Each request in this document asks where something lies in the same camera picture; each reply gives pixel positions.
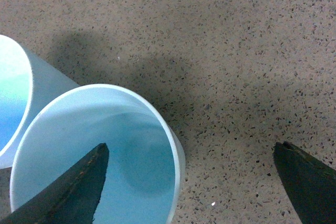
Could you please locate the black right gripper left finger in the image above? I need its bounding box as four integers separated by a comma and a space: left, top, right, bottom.
1, 143, 109, 223

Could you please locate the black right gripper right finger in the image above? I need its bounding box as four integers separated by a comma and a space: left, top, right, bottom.
273, 142, 335, 223

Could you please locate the light blue plastic cup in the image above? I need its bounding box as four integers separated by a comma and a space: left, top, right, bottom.
10, 84, 185, 223

